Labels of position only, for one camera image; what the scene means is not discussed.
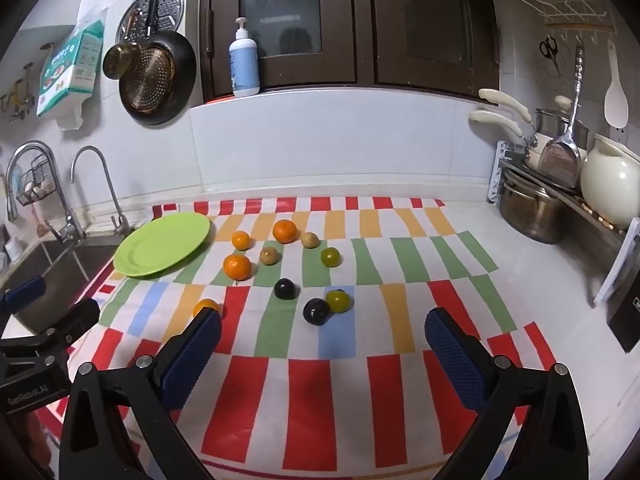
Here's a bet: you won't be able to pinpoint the dark wooden window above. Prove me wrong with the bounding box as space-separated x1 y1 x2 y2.
187 0 501 106

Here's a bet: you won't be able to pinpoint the black box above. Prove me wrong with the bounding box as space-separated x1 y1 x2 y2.
605 292 640 353

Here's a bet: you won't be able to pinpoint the black frying pan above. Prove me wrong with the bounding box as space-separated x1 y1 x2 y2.
118 0 197 126

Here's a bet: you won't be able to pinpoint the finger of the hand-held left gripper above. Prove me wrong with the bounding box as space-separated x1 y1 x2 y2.
0 298 101 368
0 276 47 317

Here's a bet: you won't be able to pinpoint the steel pot with utensils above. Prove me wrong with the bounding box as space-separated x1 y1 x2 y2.
487 141 640 306

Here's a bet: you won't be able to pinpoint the gooseneck steel faucet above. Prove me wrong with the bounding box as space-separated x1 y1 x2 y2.
71 146 132 233

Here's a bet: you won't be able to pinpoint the steel spatula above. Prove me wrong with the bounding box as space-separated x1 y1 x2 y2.
537 45 586 188

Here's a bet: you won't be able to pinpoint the pull-down steel faucet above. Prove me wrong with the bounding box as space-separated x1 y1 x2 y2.
6 141 86 243

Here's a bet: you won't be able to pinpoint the white pump soap bottle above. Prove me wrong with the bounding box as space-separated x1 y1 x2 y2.
229 17 261 98

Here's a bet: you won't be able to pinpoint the steel sink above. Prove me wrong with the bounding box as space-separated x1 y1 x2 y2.
0 232 123 336

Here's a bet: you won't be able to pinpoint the metal wall hooks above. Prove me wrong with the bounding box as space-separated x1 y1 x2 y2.
0 62 36 123

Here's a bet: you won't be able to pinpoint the large steel pot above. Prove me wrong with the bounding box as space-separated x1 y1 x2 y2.
500 180 566 245

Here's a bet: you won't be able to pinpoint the perforated steel steamer plate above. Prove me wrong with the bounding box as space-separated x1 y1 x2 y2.
115 0 186 46

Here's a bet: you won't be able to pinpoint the steel pot with lid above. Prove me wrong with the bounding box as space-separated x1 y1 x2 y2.
535 95 591 151

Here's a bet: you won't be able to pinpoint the black scissors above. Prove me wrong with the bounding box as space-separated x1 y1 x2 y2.
539 35 563 78

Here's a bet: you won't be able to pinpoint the colourful striped cloth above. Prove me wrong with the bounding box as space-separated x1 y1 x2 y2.
37 196 558 480

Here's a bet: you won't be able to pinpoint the white rice paddle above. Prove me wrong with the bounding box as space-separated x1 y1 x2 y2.
604 40 630 129

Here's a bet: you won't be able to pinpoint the cream handled pan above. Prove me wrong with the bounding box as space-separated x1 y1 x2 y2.
469 110 531 153
478 88 538 161

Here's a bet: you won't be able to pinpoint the teal printed box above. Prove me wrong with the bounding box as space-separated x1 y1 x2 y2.
36 19 106 131

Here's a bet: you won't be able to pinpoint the black wire basket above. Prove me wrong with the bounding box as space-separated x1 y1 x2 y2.
15 157 58 207

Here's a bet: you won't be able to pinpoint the cream ceramic pot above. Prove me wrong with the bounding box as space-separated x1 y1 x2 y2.
580 135 640 231

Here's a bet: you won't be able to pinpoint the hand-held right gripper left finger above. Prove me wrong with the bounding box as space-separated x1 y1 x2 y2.
59 306 223 480

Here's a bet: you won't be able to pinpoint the large orange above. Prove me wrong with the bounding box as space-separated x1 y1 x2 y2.
223 254 252 281
272 219 300 245

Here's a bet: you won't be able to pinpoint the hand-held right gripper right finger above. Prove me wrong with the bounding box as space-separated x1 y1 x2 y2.
424 307 591 480

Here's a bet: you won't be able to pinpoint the green plate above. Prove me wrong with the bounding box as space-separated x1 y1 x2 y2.
113 212 211 278

